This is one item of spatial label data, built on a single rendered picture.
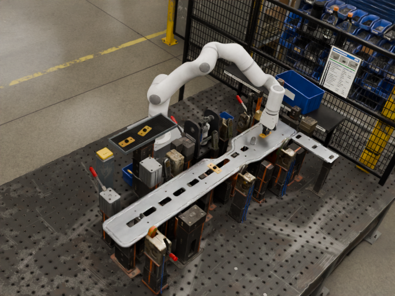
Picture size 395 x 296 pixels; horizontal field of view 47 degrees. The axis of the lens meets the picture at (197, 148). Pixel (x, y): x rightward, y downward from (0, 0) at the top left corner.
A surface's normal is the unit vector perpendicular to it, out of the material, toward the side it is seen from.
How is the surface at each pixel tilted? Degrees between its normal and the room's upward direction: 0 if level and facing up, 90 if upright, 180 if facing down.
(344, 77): 90
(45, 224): 0
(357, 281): 0
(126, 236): 0
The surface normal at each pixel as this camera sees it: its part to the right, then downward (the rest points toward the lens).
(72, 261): 0.11, -0.75
